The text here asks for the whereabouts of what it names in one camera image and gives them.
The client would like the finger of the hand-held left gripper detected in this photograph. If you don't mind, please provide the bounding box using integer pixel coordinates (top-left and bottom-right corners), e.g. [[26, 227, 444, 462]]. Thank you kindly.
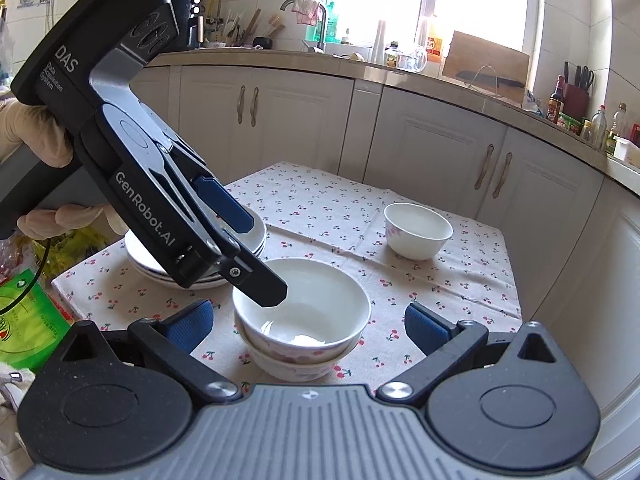
[[187, 162, 254, 234], [152, 142, 289, 307]]

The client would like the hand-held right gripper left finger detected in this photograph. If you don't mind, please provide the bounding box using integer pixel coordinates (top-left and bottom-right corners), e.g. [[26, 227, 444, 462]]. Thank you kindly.
[[62, 299, 241, 401]]

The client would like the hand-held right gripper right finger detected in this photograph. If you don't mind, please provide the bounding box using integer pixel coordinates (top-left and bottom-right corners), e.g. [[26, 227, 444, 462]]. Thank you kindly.
[[377, 302, 558, 401]]

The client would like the white fruit print plate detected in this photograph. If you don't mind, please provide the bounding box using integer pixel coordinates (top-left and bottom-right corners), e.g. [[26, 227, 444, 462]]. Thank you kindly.
[[126, 202, 268, 273], [125, 240, 236, 291]]

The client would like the white ceramic bowl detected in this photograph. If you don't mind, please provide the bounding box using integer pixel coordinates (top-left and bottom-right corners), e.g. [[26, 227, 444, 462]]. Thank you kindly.
[[237, 327, 358, 383], [383, 202, 454, 261], [232, 258, 372, 356]]

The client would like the person's left hand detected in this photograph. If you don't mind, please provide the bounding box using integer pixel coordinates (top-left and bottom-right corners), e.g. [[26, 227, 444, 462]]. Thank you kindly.
[[0, 97, 130, 240]]

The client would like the white cabinet door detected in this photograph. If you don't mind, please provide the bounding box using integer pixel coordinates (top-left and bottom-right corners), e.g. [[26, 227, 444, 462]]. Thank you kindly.
[[177, 65, 253, 188], [364, 85, 508, 223], [477, 127, 608, 323], [565, 180, 640, 426], [132, 65, 183, 131], [250, 72, 358, 183]]

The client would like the cherry print tablecloth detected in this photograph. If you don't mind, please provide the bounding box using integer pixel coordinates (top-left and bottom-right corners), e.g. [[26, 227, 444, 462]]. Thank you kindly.
[[50, 161, 511, 396]]

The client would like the black electric kettle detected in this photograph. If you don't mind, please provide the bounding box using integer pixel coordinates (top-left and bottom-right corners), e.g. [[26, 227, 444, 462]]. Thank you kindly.
[[167, 0, 208, 52]]

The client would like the yellow plastic bag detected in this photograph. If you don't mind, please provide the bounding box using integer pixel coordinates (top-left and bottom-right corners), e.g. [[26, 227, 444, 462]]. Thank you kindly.
[[30, 225, 127, 283]]

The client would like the utensil holder with chopsticks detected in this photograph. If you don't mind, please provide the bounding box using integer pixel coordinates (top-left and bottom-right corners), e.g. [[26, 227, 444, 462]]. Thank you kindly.
[[220, 7, 263, 47]]

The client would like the green plastic package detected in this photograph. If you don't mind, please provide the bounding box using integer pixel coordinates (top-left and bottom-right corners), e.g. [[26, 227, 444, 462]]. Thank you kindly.
[[0, 267, 72, 377]]

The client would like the beige kitchen countertop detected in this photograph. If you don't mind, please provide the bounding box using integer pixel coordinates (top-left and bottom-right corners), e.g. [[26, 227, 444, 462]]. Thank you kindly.
[[147, 47, 640, 183]]

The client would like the pink dish cloth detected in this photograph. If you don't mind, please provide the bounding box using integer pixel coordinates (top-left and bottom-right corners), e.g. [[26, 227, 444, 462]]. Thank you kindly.
[[292, 0, 321, 27]]

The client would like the chrome kitchen faucet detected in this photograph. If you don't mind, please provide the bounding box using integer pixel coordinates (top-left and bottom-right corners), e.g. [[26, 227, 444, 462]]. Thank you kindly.
[[280, 0, 329, 54]]

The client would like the green dish soap bottle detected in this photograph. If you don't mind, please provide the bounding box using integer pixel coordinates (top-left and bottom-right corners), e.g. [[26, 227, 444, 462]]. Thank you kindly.
[[325, 0, 342, 44]]

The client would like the white tall bottle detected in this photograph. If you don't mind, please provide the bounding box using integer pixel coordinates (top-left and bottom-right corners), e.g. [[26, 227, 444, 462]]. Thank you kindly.
[[370, 20, 389, 64]]

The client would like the glass mug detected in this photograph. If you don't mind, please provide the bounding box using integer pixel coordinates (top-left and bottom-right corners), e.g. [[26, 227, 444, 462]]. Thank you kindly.
[[396, 45, 429, 74]]

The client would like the dark sauce bottle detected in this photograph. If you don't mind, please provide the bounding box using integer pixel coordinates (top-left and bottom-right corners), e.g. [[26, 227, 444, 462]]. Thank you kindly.
[[546, 77, 566, 124]]

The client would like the clear condiment bottle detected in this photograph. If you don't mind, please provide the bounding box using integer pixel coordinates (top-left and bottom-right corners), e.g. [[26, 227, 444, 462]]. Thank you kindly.
[[607, 102, 629, 157], [591, 105, 609, 149]]

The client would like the orange juice bottle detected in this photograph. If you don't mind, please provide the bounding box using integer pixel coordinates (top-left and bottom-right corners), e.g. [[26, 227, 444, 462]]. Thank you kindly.
[[425, 15, 447, 59]]

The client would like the white plastic container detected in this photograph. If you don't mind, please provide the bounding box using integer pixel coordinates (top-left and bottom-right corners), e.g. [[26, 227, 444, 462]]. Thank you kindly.
[[612, 135, 640, 167]]

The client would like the red knife block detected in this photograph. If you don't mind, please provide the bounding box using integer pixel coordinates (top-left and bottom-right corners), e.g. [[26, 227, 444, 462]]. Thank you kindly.
[[562, 60, 597, 124]]

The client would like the wooden cutting board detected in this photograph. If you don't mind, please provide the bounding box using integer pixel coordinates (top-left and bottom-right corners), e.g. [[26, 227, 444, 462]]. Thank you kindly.
[[442, 30, 532, 97]]

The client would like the black cable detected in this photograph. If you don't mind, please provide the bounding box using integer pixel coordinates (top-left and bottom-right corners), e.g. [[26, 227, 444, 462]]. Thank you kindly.
[[0, 235, 49, 318]]

